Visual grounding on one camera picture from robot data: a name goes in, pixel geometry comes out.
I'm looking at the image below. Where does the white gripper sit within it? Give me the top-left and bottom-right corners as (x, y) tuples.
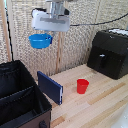
(31, 8), (72, 34)

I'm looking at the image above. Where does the blue bowl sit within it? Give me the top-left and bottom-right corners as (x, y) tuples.
(28, 32), (54, 50)

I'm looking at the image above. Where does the black chest box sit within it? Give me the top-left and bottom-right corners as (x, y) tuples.
(86, 29), (128, 81)

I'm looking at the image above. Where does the red plastic cup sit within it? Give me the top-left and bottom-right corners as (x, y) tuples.
(76, 78), (90, 95)

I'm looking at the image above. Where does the woven bamboo screen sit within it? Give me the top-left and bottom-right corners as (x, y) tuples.
(0, 0), (128, 82)

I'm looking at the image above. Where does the dark blue book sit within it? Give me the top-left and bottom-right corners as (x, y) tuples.
(36, 70), (64, 106)

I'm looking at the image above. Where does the black fabric storage bin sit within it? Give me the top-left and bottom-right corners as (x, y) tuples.
(0, 59), (53, 128)

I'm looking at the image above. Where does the black cable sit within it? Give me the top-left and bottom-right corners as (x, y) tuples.
(30, 7), (128, 28)

